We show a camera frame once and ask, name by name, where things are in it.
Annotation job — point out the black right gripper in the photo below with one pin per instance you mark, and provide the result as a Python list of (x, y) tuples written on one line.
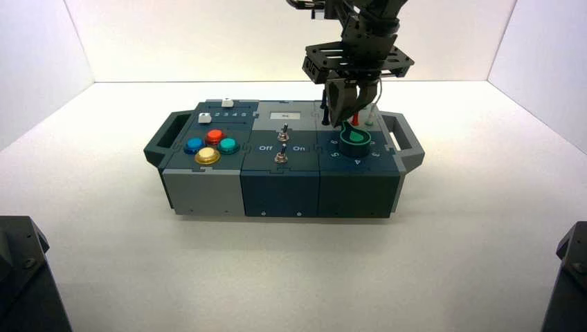
[(357, 59)]

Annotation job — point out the dark green rotary knob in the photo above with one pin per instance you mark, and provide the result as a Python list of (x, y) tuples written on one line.
[(357, 145)]

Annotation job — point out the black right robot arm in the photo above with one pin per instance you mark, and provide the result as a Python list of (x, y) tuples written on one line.
[(374, 13)]

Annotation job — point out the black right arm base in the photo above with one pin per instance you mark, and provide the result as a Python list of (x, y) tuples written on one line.
[(568, 288)]

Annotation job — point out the white paper label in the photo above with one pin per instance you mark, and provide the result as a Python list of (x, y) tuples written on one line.
[(285, 116)]

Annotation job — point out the grey and teal control box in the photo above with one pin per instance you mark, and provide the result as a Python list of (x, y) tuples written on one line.
[(280, 192)]

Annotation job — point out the white slider cap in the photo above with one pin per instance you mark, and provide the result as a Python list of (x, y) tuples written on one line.
[(204, 118), (227, 102)]

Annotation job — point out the teal round push button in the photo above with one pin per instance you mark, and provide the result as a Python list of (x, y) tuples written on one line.
[(228, 145)]

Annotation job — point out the orange round push button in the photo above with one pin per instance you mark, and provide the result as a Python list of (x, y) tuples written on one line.
[(215, 136)]

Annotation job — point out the yellow round push button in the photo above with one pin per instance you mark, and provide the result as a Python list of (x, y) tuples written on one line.
[(207, 156)]

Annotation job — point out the blue round push button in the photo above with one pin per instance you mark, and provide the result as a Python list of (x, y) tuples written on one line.
[(194, 145)]

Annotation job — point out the metal toggle switch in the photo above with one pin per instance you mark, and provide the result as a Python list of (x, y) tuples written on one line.
[(284, 133), (280, 157)]

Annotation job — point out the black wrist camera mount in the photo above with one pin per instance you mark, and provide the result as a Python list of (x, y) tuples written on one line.
[(323, 7)]

